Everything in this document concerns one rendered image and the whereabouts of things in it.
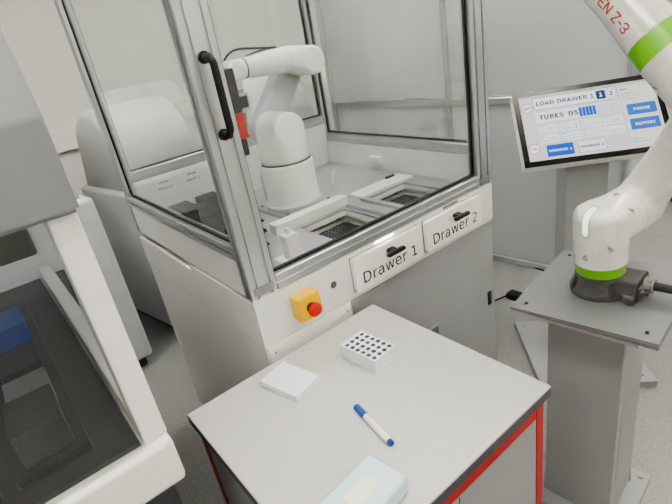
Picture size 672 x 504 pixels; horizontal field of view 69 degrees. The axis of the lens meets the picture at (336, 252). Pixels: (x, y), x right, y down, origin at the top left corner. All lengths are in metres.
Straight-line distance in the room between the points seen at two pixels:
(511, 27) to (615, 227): 1.77
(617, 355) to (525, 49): 1.85
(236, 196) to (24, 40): 3.21
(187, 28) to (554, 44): 2.08
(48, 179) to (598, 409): 1.45
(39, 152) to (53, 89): 3.47
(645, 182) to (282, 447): 1.09
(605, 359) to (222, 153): 1.12
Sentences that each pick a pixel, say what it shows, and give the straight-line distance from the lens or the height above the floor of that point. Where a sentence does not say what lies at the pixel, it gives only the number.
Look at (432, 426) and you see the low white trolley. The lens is 1.10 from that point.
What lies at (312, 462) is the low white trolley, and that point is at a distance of 1.08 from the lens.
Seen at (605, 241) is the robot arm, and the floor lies 0.96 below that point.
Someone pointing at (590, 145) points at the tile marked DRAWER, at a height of 1.00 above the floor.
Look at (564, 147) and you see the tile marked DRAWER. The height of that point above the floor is 1.01.
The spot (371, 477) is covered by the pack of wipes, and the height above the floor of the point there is 0.81.
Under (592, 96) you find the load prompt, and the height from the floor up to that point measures 1.15.
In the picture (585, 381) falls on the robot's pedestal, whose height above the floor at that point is 0.53.
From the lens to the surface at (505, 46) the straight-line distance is 2.97.
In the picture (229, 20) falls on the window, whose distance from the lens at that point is 1.20.
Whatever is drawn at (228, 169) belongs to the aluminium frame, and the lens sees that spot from 1.17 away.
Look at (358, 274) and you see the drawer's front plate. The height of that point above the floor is 0.88.
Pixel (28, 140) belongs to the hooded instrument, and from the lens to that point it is 0.80.
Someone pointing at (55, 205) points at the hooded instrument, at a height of 1.38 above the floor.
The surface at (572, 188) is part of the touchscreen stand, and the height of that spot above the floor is 0.82.
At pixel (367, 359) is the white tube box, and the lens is 1.24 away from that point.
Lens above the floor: 1.54
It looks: 24 degrees down
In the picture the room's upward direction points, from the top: 10 degrees counter-clockwise
